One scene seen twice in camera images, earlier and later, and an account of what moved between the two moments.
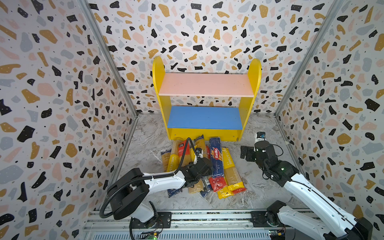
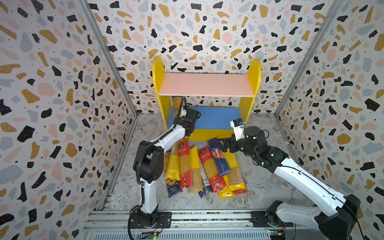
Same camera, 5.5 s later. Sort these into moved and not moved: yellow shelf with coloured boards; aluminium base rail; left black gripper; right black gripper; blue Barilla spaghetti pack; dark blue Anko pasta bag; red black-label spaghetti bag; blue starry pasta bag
Moved: right black gripper; blue Barilla spaghetti pack; left black gripper; dark blue Anko pasta bag
Not moved: blue starry pasta bag; red black-label spaghetti bag; aluminium base rail; yellow shelf with coloured boards
